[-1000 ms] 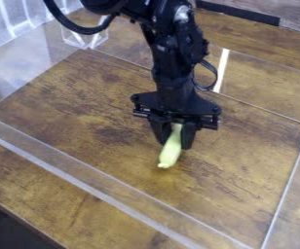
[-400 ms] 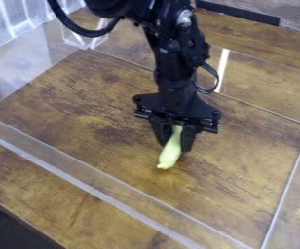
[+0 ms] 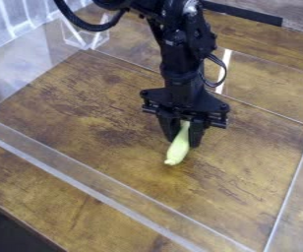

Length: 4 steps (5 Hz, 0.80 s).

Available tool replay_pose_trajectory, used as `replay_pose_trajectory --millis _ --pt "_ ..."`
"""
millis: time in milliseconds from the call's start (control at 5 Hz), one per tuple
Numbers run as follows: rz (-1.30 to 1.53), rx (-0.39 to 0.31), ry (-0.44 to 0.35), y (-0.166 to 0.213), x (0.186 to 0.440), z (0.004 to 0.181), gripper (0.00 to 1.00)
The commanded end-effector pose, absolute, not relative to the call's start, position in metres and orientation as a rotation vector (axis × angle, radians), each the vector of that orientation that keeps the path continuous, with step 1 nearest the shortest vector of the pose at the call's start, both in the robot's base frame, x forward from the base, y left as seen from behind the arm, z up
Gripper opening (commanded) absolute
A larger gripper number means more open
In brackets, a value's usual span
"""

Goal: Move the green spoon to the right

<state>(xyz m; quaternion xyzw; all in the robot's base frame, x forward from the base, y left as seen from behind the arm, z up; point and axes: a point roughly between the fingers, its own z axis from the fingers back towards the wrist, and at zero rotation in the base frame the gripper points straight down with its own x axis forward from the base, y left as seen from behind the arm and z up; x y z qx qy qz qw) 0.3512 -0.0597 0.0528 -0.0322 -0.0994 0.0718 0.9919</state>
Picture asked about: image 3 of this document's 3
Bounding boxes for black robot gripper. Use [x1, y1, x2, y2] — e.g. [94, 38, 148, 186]
[140, 78, 231, 148]

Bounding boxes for green handled spoon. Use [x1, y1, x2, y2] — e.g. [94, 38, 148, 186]
[165, 121, 189, 165]

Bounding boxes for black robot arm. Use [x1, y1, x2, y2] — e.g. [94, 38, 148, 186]
[93, 0, 229, 148]

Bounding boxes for black bar on table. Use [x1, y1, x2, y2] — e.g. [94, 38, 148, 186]
[203, 0, 283, 27]

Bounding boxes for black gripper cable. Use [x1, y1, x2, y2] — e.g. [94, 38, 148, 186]
[53, 0, 229, 89]

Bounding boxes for clear acrylic enclosure walls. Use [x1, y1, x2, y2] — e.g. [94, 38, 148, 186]
[0, 13, 303, 252]

